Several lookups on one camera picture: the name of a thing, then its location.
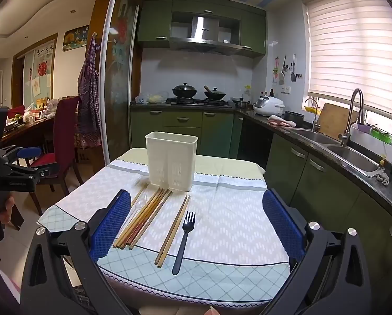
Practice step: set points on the tall steel faucet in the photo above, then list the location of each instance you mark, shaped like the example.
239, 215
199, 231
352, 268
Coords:
355, 105

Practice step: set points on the oil bottle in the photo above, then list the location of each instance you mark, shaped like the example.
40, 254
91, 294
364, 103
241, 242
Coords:
248, 92

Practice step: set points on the black inner pot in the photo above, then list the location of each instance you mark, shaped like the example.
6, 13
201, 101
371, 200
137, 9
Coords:
294, 118

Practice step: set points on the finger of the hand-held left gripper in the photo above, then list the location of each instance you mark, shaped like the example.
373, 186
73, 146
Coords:
28, 152
35, 170

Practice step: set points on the green and purple sink rack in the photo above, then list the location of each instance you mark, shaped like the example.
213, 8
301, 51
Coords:
378, 134

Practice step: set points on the black plastic fork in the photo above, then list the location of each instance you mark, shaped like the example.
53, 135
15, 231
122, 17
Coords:
183, 246

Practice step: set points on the white rice cooker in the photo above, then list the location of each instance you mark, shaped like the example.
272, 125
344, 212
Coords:
268, 105

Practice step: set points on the bundle of wooden chopsticks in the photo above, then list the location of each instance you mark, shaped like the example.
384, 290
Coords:
143, 218

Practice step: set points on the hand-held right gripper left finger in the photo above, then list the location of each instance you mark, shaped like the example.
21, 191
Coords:
112, 226

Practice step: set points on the hanging kitchen utensils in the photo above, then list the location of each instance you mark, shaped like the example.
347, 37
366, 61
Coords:
293, 72

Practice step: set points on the person's left hand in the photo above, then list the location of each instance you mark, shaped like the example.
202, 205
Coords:
7, 211

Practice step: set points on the light bamboo chopstick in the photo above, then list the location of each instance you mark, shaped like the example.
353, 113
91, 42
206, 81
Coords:
170, 231
140, 194
173, 233

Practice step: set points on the small steel pot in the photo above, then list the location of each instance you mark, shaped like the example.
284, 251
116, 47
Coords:
241, 103

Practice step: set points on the sliding glass door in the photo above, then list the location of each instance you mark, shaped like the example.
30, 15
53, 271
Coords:
118, 88

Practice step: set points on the glass door with papers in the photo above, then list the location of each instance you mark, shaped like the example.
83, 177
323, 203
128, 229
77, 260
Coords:
38, 72

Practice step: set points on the clear plastic spoon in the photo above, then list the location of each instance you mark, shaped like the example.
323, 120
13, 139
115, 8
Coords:
140, 203

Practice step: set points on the green lower cabinets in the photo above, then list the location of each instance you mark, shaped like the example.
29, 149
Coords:
320, 187

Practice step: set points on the green upper cabinets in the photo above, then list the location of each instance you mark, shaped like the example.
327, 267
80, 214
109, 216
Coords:
155, 19

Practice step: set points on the purple checked apron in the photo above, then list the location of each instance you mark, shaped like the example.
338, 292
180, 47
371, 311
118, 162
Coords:
87, 105

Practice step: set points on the small steel faucet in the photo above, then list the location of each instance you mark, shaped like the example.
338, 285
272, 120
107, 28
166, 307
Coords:
315, 115

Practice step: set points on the steel double sink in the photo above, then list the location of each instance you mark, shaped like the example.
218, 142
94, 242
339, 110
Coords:
347, 156

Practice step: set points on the steel range hood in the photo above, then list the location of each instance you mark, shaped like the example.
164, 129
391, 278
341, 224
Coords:
204, 28

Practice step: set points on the wooden dining table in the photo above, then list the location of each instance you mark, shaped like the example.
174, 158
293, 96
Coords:
28, 128

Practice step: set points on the plastic bag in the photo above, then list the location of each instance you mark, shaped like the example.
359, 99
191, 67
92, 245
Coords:
153, 98

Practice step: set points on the black wok with lid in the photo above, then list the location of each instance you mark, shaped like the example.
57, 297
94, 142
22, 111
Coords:
215, 93
184, 90

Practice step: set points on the white window blind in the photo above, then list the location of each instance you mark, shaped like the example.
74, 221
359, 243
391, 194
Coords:
357, 46

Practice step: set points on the gas stove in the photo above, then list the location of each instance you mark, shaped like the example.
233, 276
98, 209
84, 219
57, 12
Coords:
199, 102

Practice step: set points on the white plastic utensil holder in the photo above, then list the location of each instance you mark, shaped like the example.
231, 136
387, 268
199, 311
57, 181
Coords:
169, 157

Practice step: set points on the red dining chair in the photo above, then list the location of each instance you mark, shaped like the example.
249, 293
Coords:
66, 121

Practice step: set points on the wooden cutting board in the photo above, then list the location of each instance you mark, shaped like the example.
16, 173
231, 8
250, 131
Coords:
335, 121

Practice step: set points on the green cabinets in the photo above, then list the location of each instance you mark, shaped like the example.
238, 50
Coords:
155, 19
320, 187

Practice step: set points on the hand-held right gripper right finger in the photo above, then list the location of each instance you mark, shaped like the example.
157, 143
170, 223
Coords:
281, 223

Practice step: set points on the pink cloth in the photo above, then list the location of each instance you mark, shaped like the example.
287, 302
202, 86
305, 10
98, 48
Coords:
279, 122

